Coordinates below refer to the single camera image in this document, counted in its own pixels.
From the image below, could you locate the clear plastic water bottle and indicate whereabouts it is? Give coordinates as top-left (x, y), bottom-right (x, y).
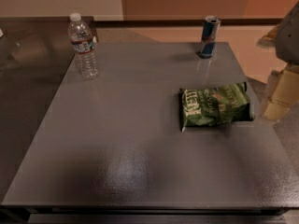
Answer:
top-left (68, 13), bottom-right (99, 80)

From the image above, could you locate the green jalapeno chip bag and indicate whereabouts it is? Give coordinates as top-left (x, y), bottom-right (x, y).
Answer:
top-left (180, 82), bottom-right (254, 131)

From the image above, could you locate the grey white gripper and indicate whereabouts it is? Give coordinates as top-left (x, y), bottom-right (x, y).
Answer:
top-left (258, 2), bottom-right (299, 121)

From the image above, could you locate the blue silver energy drink can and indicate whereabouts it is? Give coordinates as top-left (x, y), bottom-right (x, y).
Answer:
top-left (199, 16), bottom-right (221, 59)

